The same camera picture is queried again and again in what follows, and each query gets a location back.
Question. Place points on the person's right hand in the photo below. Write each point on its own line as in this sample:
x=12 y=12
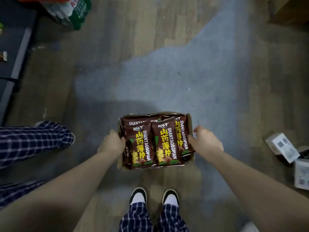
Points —
x=207 y=144

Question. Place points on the person's left hand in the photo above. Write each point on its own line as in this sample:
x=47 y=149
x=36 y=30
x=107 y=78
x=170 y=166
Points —
x=112 y=143

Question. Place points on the brown cardboard box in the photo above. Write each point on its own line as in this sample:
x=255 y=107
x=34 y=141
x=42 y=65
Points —
x=120 y=164

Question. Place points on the pile of brown snacks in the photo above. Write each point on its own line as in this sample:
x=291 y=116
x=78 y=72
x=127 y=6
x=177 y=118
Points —
x=154 y=144

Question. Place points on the dark grey metal shelf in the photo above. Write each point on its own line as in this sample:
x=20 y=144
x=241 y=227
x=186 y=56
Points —
x=14 y=45

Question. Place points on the person's right forearm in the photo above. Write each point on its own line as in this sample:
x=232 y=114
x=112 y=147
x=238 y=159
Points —
x=253 y=186

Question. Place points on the person's left forearm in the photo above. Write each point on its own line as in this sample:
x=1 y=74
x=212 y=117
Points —
x=60 y=190

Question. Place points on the person's left black shoe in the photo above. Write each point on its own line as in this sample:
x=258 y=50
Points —
x=138 y=196

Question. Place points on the person's black shoe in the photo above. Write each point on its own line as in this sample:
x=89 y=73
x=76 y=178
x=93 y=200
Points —
x=170 y=198
x=138 y=196

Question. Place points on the person's right black shoe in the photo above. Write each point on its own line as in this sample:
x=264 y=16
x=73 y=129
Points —
x=170 y=198

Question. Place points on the small white carton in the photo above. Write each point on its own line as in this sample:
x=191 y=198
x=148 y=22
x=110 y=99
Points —
x=301 y=173
x=283 y=147

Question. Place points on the green white bottle pack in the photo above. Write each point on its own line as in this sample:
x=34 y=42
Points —
x=74 y=12

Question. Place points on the plain brown carton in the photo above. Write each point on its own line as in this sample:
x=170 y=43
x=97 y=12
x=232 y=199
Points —
x=292 y=9

